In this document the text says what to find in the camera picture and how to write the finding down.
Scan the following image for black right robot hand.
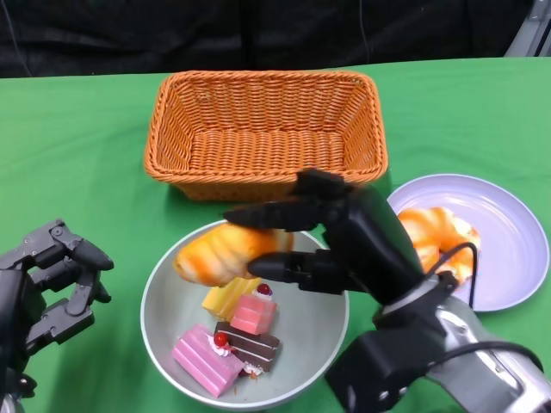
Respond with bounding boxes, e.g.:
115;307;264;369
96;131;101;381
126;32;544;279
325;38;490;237
222;168;431;306

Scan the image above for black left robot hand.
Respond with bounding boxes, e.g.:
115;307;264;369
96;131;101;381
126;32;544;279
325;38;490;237
0;219;115;379

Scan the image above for striped crescent toy bread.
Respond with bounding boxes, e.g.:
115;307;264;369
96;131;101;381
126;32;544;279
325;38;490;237
398;206;481;285

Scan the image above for pale grey-green bowl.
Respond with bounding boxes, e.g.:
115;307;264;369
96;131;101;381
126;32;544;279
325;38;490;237
139;219;350;412

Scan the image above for ring-shaped orange toy bread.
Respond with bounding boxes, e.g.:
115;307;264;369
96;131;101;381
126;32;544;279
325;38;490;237
173;222;296;288

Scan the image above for magenta striped toy cake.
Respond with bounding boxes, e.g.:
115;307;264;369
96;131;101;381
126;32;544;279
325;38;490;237
170;324;245;399

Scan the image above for orange wicker basket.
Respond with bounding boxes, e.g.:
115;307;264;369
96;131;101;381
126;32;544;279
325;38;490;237
144;70;390;202

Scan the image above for lilac plate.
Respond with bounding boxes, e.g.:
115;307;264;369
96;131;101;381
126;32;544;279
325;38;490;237
386;173;551;313

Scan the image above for light pink cherry cake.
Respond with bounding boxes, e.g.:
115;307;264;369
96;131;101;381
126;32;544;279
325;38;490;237
230;282;279;336

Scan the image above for chocolate toy cake slice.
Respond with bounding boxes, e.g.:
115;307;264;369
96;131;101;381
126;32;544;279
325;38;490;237
214;320;281;373

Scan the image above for yellow toy cake slice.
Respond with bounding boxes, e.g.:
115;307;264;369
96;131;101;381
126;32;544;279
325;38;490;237
201;276;263;319

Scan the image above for green tablecloth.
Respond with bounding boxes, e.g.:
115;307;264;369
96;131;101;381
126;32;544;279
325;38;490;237
0;55;551;413

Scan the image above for black backdrop curtain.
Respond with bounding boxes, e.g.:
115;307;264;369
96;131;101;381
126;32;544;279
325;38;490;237
0;0;531;79

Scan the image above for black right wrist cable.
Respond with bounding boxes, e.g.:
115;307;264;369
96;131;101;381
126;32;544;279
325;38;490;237
424;242;482;310

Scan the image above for grey aluminium frame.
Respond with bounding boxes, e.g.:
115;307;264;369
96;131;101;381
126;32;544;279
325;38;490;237
504;0;551;58

